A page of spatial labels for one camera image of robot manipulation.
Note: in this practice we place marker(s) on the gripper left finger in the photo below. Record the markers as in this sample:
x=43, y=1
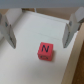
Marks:
x=10, y=35

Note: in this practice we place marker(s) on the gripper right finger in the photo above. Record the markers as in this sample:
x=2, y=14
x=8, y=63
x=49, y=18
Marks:
x=68, y=33

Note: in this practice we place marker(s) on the pink block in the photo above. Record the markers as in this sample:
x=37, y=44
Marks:
x=45, y=51

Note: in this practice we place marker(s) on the white cabinet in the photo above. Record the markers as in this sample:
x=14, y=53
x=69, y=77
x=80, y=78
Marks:
x=30, y=36

